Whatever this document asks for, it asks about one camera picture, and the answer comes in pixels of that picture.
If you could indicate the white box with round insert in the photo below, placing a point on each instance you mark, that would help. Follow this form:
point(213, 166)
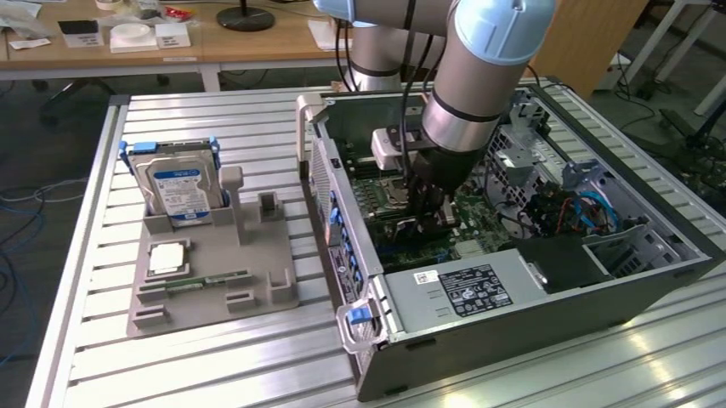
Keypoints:
point(133, 42)

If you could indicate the blue case release latch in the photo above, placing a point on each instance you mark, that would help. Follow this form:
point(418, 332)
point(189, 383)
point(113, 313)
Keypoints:
point(357, 317)

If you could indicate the open black PC case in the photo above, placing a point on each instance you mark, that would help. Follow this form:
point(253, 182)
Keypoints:
point(510, 340)

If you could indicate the black office chair base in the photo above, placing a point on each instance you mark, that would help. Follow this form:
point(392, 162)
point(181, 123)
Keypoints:
point(56, 102)

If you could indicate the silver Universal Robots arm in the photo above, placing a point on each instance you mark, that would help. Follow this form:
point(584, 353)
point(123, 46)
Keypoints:
point(482, 64)

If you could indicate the black round lamp base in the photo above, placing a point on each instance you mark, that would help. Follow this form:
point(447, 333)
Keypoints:
point(244, 19)

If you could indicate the grey power supply unit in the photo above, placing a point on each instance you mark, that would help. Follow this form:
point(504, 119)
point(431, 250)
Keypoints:
point(414, 297)

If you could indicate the white paper tag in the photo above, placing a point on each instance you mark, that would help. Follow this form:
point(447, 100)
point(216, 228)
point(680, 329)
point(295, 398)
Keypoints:
point(28, 43)

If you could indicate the green motherboard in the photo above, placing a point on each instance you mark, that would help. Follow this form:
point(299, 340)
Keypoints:
point(482, 212)

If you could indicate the plain white labelled box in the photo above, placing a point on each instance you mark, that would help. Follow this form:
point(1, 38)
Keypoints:
point(169, 34)

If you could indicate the clear plastic bag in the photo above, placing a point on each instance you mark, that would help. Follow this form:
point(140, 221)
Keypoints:
point(20, 21)

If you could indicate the loose green RAM stick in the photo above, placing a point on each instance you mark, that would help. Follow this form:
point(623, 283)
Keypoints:
point(192, 283)

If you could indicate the white box with black lid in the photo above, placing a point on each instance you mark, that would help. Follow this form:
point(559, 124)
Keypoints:
point(79, 38)

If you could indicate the white paper stack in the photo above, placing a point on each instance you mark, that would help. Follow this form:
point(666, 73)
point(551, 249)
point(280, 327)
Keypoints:
point(323, 38)

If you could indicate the wooden desk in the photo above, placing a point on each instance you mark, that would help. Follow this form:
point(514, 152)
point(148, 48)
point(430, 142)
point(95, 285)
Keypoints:
point(85, 59)

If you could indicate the tape roll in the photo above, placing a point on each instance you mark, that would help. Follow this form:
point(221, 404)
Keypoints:
point(101, 5)

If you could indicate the silver disk bay bracket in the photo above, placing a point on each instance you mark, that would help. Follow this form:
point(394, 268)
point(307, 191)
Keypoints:
point(630, 251)

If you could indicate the hard disk with blue rails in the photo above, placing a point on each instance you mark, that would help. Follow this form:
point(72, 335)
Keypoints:
point(176, 191)

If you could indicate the wooden cabinet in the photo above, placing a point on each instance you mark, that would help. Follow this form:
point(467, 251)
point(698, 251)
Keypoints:
point(595, 42)

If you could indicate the metal CPU socket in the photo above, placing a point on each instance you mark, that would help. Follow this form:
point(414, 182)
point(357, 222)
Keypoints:
point(394, 191)

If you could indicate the grey parts rack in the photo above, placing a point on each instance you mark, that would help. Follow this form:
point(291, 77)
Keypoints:
point(227, 255)

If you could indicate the black stand equipment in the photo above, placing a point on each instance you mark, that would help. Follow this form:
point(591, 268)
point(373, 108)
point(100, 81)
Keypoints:
point(703, 132)

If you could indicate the white table frame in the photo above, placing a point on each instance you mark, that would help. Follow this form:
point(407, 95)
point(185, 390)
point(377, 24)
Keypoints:
point(704, 100)

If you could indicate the black plastic air duct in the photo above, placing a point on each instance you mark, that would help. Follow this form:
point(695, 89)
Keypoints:
point(562, 263)

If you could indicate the silver disk bay cage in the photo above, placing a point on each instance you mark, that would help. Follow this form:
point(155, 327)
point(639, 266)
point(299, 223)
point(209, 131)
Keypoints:
point(522, 161)

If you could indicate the installed RAM stick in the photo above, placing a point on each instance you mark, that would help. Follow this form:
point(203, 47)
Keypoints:
point(383, 217)

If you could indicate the red packet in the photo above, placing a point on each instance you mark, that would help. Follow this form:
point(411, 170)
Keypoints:
point(176, 13)

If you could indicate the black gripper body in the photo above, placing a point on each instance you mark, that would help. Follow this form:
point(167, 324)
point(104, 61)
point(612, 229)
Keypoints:
point(444, 170)

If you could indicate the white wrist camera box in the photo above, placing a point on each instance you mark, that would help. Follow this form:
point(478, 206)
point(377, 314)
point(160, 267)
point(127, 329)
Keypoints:
point(388, 149)

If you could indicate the CPU with silver lid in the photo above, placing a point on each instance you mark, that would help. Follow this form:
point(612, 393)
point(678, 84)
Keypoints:
point(167, 259)

